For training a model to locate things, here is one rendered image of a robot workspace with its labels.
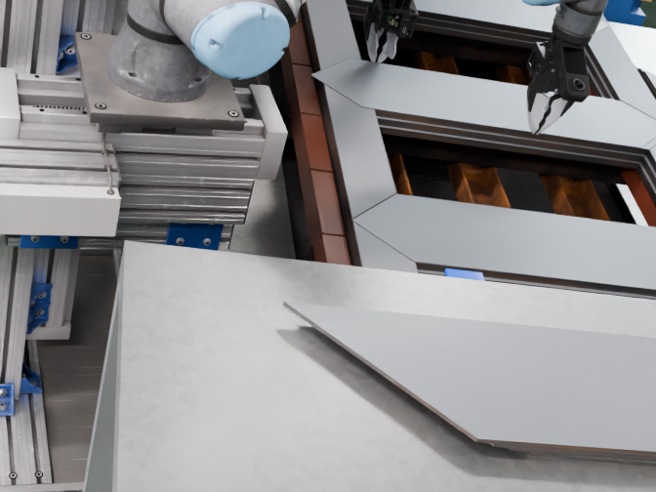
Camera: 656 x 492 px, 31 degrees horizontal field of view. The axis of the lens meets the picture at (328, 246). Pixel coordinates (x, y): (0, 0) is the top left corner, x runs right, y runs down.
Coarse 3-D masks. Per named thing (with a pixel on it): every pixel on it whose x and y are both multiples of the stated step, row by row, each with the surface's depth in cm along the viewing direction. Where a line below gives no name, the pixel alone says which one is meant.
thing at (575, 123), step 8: (576, 104) 240; (568, 112) 236; (576, 112) 237; (584, 112) 238; (560, 120) 233; (568, 120) 234; (576, 120) 235; (584, 120) 235; (560, 128) 231; (568, 128) 231; (576, 128) 232; (584, 128) 233; (592, 128) 234; (568, 136) 229; (576, 136) 230; (584, 136) 230; (592, 136) 231
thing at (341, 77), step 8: (336, 64) 229; (344, 64) 230; (328, 72) 226; (336, 72) 227; (344, 72) 227; (352, 72) 228; (328, 80) 224; (336, 80) 224; (344, 80) 225; (352, 80) 226; (336, 88) 222; (344, 88) 223; (352, 88) 223; (352, 96) 221; (360, 104) 219
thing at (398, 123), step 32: (352, 0) 254; (448, 32) 260; (480, 32) 262; (512, 32) 263; (544, 32) 265; (320, 96) 224; (608, 96) 250; (384, 128) 221; (416, 128) 222; (448, 128) 223; (480, 128) 225; (576, 160) 230; (608, 160) 231; (640, 160) 233; (352, 224) 189; (352, 256) 187; (576, 288) 192; (608, 288) 193; (640, 288) 194
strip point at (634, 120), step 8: (616, 104) 244; (624, 112) 242; (632, 112) 243; (632, 120) 240; (640, 120) 241; (648, 120) 242; (632, 128) 238; (640, 128) 239; (648, 128) 239; (640, 136) 236; (648, 136) 237; (640, 144) 233
